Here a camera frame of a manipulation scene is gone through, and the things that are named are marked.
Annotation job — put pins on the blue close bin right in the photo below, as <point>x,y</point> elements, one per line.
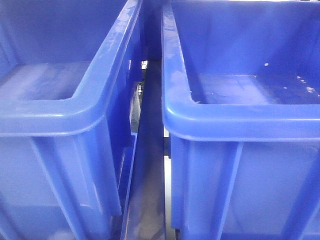
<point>241,103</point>

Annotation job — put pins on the blue close bin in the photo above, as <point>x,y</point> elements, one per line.
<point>241,103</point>
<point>67,73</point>

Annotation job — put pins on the blue close bin left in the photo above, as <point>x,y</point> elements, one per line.
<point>67,73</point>

